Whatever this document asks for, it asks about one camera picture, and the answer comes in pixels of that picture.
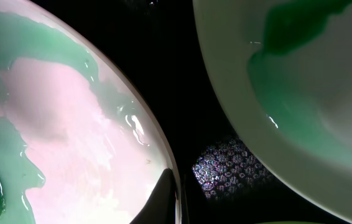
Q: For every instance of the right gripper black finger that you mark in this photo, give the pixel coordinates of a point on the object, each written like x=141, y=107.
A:
x=160, y=207

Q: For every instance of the round black tray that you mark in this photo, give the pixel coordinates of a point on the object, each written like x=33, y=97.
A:
x=155, y=44

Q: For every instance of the white plate with green stain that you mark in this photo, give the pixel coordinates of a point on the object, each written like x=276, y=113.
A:
x=78, y=144

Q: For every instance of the pale green plate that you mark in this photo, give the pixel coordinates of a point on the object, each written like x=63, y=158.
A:
x=282, y=72
x=288, y=222

